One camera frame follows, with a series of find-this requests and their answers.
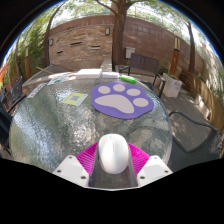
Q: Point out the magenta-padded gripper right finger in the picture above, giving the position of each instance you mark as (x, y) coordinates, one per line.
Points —
(153, 170)

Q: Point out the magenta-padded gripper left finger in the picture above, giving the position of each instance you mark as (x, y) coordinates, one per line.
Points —
(71, 170)

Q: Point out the white computer mouse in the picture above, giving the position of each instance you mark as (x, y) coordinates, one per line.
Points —
(113, 153)

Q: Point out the purple paw-print mouse pad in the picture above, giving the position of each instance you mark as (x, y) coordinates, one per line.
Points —
(120, 101)

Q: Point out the black metal armchair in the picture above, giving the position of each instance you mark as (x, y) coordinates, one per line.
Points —
(200, 143)

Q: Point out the yellow square card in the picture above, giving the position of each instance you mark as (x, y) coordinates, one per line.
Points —
(74, 99)

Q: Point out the white planter box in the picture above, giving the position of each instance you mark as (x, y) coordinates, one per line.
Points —
(172, 86)

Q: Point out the black-and-white printed leaflet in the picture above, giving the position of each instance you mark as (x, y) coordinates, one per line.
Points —
(36, 90)

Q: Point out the green packet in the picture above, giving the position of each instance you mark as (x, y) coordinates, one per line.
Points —
(128, 79)

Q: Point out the black mesh chair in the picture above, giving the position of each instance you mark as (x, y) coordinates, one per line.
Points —
(15, 91)

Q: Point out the large white book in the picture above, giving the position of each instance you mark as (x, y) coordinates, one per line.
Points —
(88, 73)

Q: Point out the stone water basin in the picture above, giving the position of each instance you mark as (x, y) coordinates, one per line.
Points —
(66, 70)

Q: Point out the small white book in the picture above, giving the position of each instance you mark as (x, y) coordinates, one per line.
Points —
(110, 75)

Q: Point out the brown slatted chair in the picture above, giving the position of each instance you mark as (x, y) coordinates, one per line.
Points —
(143, 63)

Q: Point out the grey electrical box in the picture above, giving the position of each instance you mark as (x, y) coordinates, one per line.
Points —
(130, 52)

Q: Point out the orange umbrella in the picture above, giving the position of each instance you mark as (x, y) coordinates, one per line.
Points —
(3, 71)

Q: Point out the thin leaning tree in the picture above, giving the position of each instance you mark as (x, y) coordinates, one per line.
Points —
(47, 46)

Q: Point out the thin tree by fence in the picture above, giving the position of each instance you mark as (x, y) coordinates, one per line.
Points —
(191, 50)

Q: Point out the large forked tree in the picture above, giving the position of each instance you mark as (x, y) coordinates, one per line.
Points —
(118, 36)

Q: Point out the wooden lamp post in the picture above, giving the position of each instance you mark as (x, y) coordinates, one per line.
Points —
(27, 65)
(175, 56)

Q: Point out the black wall lamp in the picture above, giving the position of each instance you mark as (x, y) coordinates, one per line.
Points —
(107, 31)
(51, 42)

